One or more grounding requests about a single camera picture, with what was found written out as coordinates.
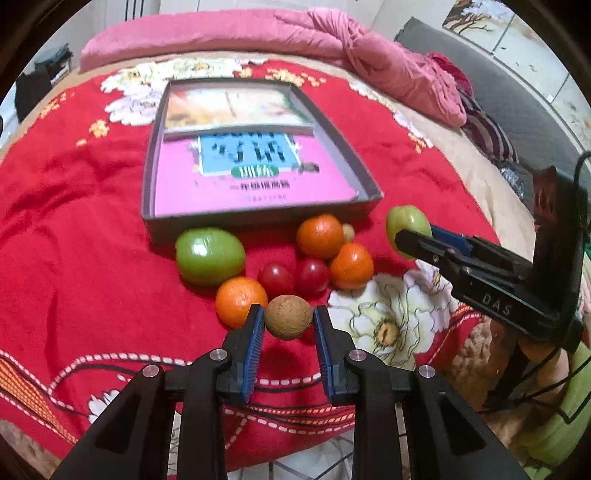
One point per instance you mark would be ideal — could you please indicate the wall painting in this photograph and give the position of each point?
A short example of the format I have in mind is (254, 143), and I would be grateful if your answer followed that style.
(482, 22)

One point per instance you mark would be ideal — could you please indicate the small green apple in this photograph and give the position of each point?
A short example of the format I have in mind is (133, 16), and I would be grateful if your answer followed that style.
(406, 217)

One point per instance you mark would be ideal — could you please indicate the small tan longan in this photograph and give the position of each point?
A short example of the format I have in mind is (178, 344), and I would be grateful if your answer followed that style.
(348, 233)

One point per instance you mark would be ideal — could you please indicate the grey shallow cardboard box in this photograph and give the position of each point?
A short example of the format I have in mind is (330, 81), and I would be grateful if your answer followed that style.
(166, 229)

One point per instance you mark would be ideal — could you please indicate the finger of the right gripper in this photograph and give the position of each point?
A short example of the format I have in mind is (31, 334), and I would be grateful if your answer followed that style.
(438, 258)
(479, 248)

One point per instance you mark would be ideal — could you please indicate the brown longan fruit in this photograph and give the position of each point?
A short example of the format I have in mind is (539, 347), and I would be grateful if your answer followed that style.
(287, 317)

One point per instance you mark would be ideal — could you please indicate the grey headboard cushion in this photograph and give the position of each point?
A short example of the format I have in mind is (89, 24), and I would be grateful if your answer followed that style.
(538, 137)

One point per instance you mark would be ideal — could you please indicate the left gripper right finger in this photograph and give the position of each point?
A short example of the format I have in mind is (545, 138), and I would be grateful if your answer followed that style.
(446, 438)

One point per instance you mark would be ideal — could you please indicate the sunflower cover book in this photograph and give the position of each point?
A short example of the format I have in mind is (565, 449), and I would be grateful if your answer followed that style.
(206, 111)

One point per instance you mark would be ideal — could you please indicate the orange tangerine front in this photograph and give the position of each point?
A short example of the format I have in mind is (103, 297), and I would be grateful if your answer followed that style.
(234, 298)

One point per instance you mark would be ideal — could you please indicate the pink quilt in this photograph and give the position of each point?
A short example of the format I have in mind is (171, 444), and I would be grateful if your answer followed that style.
(326, 34)

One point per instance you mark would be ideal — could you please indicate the orange tangerine back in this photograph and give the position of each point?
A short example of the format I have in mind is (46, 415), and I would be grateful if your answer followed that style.
(320, 237)

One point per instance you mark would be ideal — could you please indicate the large green fruit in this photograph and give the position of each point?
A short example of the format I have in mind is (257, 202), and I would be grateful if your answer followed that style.
(208, 256)

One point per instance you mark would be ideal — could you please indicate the red cherry tomato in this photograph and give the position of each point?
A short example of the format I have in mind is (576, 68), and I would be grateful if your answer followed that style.
(276, 279)
(311, 278)

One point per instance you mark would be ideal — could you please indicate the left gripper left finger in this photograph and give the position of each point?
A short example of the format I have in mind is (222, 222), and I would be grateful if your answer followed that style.
(131, 438)

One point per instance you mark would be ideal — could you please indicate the black clothing pile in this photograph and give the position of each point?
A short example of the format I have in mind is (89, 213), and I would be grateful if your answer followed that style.
(30, 90)

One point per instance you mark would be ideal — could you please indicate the pink workbook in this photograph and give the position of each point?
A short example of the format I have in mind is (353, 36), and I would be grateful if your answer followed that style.
(233, 172)

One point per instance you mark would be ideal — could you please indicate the striped pillow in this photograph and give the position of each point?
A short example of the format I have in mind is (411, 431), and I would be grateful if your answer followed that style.
(486, 133)

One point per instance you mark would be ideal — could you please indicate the orange tangerine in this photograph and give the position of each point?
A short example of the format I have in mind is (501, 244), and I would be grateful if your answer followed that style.
(320, 237)
(352, 267)
(234, 298)

